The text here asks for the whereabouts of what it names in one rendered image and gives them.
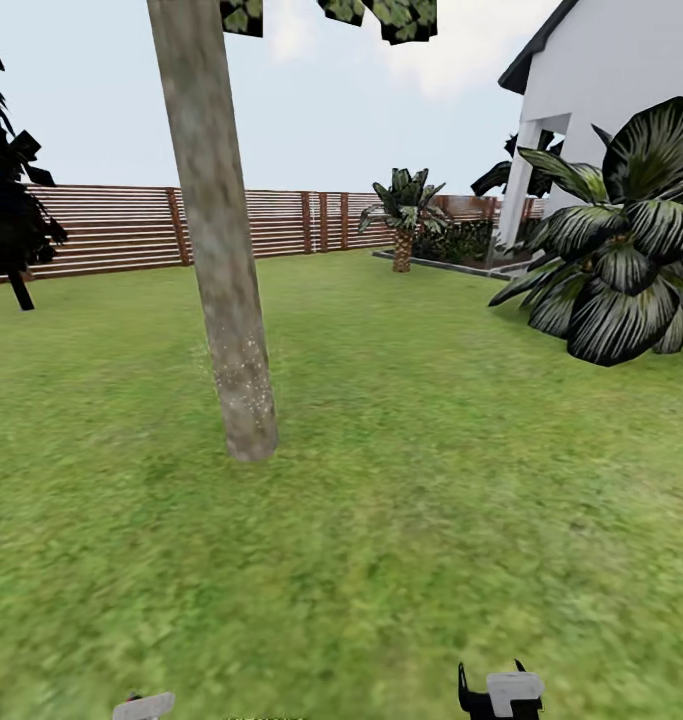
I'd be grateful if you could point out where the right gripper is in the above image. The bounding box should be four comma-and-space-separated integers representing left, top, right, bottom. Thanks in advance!
458, 675, 540, 720

